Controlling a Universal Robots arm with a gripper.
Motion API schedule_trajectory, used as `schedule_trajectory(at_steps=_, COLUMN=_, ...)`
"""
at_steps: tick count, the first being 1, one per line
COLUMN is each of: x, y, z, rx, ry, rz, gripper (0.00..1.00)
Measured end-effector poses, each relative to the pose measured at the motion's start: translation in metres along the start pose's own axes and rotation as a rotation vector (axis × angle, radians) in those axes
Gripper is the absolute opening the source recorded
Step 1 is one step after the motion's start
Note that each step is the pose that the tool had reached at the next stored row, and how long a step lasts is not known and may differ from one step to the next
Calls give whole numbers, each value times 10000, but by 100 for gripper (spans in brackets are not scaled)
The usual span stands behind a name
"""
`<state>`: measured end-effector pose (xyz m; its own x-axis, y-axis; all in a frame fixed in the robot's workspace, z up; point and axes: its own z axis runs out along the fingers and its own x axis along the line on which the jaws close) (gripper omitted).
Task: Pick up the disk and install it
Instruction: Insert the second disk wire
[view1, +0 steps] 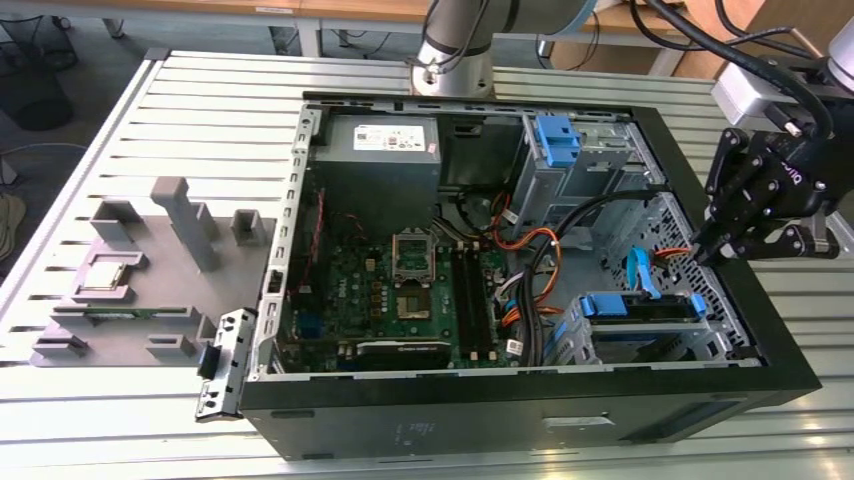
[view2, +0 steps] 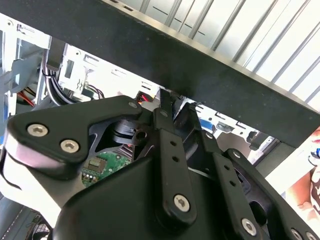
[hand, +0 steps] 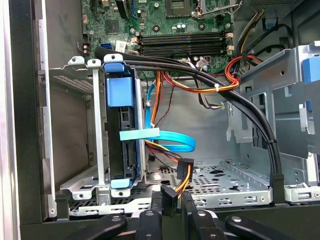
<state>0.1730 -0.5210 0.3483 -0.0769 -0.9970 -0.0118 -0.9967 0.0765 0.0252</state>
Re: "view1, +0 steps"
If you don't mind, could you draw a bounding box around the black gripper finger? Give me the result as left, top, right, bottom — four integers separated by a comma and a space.
719, 221, 839, 262
690, 127, 779, 266

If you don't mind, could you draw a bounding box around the blue data wire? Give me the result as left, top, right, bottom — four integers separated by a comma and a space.
626, 247, 662, 301

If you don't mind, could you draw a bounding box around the hard disk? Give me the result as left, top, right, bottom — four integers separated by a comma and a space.
547, 292, 708, 364

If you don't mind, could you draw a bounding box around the silver disk bay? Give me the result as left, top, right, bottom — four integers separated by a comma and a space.
552, 292, 759, 366

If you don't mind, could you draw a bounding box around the blue plastic drive latch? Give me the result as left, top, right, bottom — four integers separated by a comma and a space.
535, 114, 580, 170

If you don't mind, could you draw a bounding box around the silver optical drive cage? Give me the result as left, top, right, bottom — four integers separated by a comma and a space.
511, 113, 666, 236

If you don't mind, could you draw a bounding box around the wooden cabinet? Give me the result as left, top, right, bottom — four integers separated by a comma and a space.
672, 0, 854, 81

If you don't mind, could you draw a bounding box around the wooden top desk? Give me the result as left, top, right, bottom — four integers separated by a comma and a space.
492, 0, 707, 77

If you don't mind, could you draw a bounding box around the black plastic fan shroud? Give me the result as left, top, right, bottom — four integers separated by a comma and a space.
438, 115, 523, 190

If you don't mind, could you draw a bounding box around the black RAM slot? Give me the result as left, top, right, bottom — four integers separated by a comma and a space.
451, 240, 471, 361
468, 240, 495, 361

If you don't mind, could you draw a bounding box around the metal socket cover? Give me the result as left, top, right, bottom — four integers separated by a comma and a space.
391, 229, 439, 286

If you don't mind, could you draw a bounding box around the grey power supply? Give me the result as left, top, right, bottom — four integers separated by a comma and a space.
311, 113, 443, 229

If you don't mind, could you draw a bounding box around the CPU socket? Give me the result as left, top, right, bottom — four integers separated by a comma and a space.
392, 292, 435, 321

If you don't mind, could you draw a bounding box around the black PC case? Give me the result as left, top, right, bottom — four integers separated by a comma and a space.
236, 89, 822, 461

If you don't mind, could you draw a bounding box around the black graphics card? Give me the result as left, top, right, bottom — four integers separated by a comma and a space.
336, 338, 452, 371

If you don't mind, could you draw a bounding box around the green motherboard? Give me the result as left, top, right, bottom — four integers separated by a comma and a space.
279, 239, 515, 374

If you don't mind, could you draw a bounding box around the grey parts rack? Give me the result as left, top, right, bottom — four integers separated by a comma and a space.
29, 177, 280, 371

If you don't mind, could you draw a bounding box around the grey desk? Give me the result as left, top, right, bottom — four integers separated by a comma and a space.
0, 0, 428, 59

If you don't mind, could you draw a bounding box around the green RAM stick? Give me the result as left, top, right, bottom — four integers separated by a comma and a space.
83, 310, 159, 321

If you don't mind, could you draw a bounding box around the silver CPU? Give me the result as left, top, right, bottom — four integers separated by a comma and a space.
79, 262, 128, 291

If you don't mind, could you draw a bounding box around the black trash bin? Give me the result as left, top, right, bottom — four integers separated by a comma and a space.
0, 12, 76, 132

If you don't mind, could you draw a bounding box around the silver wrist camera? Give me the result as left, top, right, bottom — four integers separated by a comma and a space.
710, 64, 799, 126

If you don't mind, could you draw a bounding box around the thick black camera cable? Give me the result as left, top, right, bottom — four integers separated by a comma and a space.
639, 0, 835, 139

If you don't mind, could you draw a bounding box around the orange red wire bundle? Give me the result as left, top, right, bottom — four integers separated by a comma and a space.
491, 227, 563, 254

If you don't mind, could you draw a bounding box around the black cable bundle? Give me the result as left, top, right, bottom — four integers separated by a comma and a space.
519, 185, 672, 366

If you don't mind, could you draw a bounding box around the yellow black wire bundle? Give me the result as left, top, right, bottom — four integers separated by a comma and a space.
430, 214, 495, 244

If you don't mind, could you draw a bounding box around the silver slot bracket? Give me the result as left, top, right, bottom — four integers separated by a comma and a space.
193, 308, 260, 420

